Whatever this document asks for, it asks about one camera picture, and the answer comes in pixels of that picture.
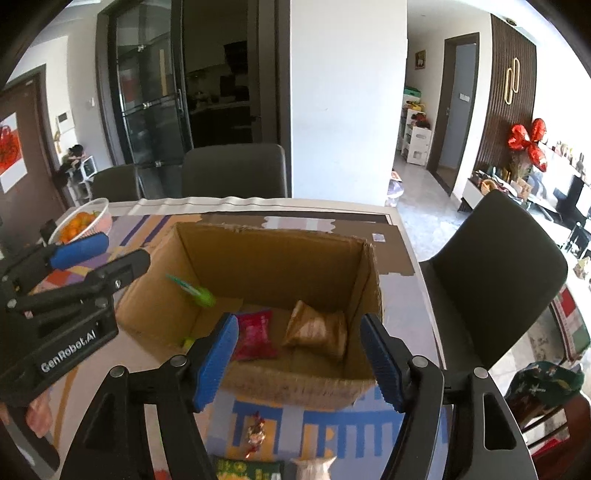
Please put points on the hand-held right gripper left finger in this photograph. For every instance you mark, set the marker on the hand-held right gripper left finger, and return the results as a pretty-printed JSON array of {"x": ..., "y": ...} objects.
[{"x": 216, "y": 367}]

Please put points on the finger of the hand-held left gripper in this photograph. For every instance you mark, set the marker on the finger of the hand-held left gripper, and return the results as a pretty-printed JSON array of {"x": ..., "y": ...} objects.
[
  {"x": 78, "y": 249},
  {"x": 122, "y": 270}
]

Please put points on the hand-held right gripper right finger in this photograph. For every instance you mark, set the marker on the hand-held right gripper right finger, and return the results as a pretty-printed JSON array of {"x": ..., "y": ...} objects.
[{"x": 383, "y": 367}]

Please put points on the cardboard box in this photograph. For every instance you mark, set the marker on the cardboard box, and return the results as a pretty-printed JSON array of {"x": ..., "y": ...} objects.
[{"x": 277, "y": 258}]

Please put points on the pile of oranges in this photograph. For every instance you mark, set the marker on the pile of oranges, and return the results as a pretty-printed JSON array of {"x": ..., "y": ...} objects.
[{"x": 74, "y": 226}]

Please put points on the yellow-green candy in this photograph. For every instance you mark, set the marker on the yellow-green candy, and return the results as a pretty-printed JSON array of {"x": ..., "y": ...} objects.
[{"x": 189, "y": 342}]

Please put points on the white fruit basket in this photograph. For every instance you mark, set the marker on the white fruit basket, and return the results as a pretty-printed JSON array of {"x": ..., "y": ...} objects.
[{"x": 99, "y": 217}]

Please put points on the red snack packet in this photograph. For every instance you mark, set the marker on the red snack packet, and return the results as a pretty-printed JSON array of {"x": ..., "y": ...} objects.
[{"x": 256, "y": 337}]

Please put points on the green toothbrush pack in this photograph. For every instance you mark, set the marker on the green toothbrush pack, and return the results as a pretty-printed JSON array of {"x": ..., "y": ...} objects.
[{"x": 201, "y": 296}]

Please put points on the pink snack packet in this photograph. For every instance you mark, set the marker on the pink snack packet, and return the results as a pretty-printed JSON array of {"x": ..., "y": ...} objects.
[{"x": 39, "y": 415}]

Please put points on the small dark dining chair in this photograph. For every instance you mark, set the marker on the small dark dining chair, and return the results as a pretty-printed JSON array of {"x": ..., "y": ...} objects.
[{"x": 115, "y": 182}]

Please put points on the small white shelf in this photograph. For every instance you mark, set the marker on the small white shelf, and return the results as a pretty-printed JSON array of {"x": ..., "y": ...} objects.
[{"x": 85, "y": 173}]

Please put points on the tan snack packet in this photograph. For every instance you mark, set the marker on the tan snack packet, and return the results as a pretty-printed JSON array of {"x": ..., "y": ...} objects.
[{"x": 314, "y": 330}]

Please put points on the red foil candy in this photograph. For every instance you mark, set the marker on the red foil candy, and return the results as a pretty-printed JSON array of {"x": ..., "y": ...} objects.
[{"x": 255, "y": 436}]

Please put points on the colourful patterned tablecloth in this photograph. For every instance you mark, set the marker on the colourful patterned tablecloth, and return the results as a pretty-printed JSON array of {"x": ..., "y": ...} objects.
[{"x": 323, "y": 427}]

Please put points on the black bag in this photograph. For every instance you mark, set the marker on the black bag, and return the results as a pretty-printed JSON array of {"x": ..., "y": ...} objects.
[{"x": 69, "y": 161}]

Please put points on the brown wooden entrance door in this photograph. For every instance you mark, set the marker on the brown wooden entrance door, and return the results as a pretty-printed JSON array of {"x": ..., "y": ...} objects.
[{"x": 37, "y": 152}]

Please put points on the green snack packet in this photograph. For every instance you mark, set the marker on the green snack packet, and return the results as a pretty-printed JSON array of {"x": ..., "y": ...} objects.
[{"x": 247, "y": 470}]

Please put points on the red and white door poster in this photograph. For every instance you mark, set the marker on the red and white door poster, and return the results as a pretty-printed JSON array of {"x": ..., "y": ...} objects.
[{"x": 9, "y": 150}]

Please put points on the beige snack packet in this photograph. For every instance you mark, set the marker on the beige snack packet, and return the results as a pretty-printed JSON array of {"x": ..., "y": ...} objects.
[{"x": 314, "y": 470}]

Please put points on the wide dark dining chair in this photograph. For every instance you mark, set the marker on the wide dark dining chair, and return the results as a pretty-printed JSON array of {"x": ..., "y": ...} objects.
[{"x": 233, "y": 170}]

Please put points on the rounded dark dining chair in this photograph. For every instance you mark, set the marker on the rounded dark dining chair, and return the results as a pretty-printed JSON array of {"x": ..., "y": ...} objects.
[{"x": 498, "y": 272}]

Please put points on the green printed cushion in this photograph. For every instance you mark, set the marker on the green printed cushion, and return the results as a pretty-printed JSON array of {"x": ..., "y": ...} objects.
[{"x": 545, "y": 381}]

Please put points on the black framed glass door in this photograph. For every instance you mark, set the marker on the black framed glass door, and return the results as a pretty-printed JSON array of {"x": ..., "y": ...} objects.
[{"x": 147, "y": 101}]

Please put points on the clear plastic stool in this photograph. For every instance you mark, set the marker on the clear plastic stool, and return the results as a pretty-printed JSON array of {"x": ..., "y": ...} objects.
[{"x": 392, "y": 191}]

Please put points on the red and green printed bag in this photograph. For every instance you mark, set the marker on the red and green printed bag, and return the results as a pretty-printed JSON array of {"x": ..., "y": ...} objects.
[{"x": 572, "y": 321}]

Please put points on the white low cabinet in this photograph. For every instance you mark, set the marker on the white low cabinet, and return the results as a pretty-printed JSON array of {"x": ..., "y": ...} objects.
[{"x": 473, "y": 191}]

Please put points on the white shelf cabinet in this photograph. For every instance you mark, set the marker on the white shelf cabinet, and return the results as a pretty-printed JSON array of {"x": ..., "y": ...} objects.
[{"x": 418, "y": 141}]

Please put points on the red foil balloon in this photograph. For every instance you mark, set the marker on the red foil balloon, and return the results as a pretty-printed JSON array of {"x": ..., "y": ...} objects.
[{"x": 531, "y": 141}]

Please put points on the dark framed grey door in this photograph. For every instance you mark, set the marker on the dark framed grey door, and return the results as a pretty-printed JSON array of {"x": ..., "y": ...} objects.
[{"x": 455, "y": 106}]

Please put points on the wall intercom panel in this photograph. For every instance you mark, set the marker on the wall intercom panel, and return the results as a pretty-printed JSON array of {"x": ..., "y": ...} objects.
[{"x": 63, "y": 121}]

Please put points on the small picture frame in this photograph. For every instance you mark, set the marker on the small picture frame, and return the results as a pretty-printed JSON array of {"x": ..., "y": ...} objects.
[{"x": 419, "y": 60}]

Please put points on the gold wall ornament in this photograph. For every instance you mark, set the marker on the gold wall ornament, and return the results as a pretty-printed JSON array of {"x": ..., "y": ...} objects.
[{"x": 512, "y": 81}]

